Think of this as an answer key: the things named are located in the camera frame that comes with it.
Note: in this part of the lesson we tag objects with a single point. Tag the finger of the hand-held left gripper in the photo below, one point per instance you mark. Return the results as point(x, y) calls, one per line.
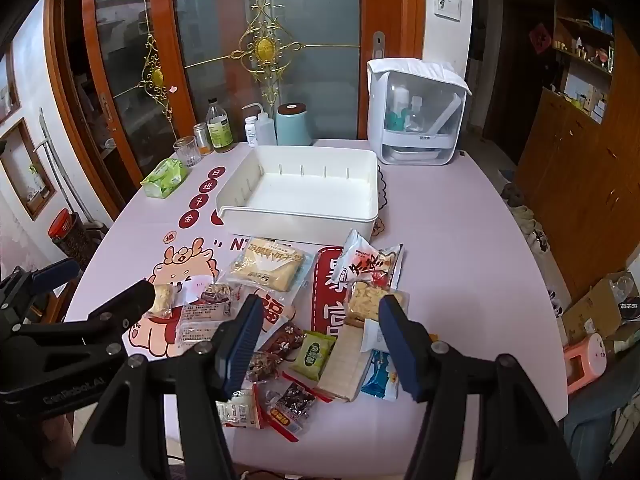
point(130, 297)
point(57, 272)

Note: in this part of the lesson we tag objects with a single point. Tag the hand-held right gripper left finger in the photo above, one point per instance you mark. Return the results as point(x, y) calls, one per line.
point(240, 347)

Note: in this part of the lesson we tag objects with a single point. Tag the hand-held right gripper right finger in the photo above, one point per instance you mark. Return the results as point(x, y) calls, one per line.
point(400, 350)

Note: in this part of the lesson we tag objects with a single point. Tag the clear packet dark nuts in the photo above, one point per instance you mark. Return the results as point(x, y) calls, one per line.
point(262, 367)

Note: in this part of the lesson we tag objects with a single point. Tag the small yellow cake packet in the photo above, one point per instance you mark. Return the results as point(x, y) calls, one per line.
point(162, 300)

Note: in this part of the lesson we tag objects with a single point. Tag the blue white snack packet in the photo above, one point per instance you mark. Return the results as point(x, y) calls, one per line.
point(377, 375)

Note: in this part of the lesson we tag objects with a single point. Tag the clear pastry packet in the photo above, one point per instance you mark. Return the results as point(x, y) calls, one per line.
point(205, 314)
point(197, 337)

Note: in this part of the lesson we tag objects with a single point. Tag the dark brown foil packet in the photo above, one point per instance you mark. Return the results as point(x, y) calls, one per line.
point(285, 340)

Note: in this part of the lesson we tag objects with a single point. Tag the puffed rice cracker packet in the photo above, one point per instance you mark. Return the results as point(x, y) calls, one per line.
point(367, 302)

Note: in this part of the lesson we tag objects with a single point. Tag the brown nut bar packet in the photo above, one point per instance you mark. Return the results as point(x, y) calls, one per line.
point(220, 293)

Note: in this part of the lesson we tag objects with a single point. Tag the cream white snack packet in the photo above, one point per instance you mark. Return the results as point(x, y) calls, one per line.
point(239, 410)

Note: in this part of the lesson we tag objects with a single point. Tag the green pastry packet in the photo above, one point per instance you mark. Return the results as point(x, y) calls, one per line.
point(312, 355)

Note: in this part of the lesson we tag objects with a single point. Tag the red date packet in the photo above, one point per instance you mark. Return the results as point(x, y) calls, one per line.
point(290, 407)

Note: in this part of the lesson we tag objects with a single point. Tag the large clear bread packet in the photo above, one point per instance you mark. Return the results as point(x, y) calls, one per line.
point(267, 265)

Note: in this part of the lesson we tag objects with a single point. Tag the white red snack bag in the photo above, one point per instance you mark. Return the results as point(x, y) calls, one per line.
point(360, 260)

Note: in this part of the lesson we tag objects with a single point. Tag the white plastic storage tray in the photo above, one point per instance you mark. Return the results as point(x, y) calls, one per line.
point(300, 195)

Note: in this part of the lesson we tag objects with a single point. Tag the red lid jar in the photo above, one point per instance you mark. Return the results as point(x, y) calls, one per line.
point(70, 245)

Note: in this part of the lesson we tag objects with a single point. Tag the green tissue pack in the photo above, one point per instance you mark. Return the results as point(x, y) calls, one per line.
point(162, 177)

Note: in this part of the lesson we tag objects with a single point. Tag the clear drinking glass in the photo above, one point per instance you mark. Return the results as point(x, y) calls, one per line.
point(187, 155)

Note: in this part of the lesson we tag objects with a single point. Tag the small metal can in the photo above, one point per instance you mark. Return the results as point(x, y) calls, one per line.
point(202, 137)

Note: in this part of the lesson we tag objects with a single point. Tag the pink appliance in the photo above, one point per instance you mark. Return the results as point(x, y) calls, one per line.
point(585, 365)

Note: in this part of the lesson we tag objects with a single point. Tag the glass bottle green label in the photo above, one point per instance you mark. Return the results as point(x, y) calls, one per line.
point(220, 132)

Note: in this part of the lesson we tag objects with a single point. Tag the cardboard box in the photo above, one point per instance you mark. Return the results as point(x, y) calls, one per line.
point(592, 310)

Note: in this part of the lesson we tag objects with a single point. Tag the small white pill bottle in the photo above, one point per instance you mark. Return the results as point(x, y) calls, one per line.
point(251, 132)

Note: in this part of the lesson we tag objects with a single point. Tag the white squeeze bottle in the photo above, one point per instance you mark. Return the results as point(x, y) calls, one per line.
point(266, 132)

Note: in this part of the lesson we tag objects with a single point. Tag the light blue canister brown lid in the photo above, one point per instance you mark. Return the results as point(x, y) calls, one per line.
point(292, 127)

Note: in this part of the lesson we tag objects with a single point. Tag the teal bottle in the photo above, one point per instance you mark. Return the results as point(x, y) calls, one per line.
point(397, 110)

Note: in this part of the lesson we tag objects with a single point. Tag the white storage box clear window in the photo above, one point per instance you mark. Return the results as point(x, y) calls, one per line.
point(385, 110)

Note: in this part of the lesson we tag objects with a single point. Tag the wooden cabinet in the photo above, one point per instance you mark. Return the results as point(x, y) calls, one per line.
point(575, 170)

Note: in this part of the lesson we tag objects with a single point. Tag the dark wooden door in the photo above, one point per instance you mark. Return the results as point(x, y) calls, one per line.
point(515, 75)

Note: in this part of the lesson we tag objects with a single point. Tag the wooden framed glass door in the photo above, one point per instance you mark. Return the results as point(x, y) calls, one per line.
point(310, 20)

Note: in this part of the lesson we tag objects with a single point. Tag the red door ornament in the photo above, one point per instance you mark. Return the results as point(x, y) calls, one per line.
point(540, 38)

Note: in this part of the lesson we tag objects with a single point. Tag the wooden framed wall niche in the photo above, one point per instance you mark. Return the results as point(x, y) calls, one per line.
point(7, 90)
point(30, 175)

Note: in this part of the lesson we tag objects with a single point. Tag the white light switch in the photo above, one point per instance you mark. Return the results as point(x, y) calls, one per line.
point(447, 7)

